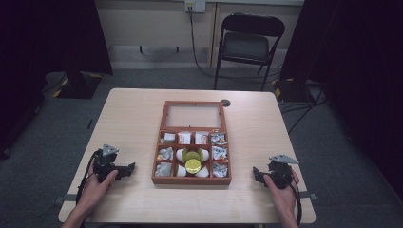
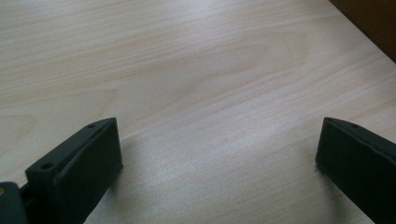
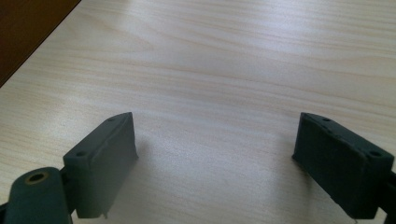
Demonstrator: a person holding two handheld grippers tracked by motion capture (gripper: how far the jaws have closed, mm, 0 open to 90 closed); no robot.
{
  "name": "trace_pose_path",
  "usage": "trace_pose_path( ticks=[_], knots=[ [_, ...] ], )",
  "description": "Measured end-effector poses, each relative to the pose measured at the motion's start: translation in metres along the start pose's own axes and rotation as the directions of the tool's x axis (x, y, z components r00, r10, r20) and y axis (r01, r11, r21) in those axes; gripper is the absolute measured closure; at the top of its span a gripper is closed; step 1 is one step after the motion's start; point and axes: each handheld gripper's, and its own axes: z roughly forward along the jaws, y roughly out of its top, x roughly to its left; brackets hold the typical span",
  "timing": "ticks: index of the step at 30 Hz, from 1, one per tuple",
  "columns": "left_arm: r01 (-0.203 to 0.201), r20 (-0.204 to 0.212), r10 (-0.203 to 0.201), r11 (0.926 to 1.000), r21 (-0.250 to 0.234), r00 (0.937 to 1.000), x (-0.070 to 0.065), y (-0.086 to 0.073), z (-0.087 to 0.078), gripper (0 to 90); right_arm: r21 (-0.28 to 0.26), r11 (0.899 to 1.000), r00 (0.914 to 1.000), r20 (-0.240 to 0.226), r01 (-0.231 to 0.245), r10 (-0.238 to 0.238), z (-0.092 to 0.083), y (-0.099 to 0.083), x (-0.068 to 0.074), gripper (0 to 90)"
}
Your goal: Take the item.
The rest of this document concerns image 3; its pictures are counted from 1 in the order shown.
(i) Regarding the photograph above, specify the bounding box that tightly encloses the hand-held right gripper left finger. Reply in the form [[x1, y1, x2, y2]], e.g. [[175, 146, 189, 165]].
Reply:
[[63, 111, 139, 219]]

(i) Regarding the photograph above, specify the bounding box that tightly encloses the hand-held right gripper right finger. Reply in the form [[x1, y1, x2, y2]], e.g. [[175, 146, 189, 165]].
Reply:
[[291, 112, 396, 220]]

